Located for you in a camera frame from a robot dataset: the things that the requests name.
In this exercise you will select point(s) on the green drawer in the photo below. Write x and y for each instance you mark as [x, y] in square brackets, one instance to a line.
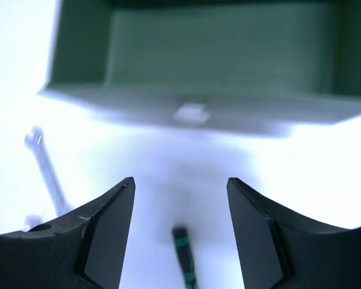
[244, 66]

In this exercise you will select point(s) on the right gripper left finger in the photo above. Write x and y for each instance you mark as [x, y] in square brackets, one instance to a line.
[84, 248]

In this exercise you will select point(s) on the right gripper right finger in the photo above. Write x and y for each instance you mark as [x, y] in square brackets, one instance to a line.
[280, 248]

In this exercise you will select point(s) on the silver wrench upper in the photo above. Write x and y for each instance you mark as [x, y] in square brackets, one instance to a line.
[35, 142]

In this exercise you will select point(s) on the green black screwdriver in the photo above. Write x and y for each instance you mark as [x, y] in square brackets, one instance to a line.
[184, 255]

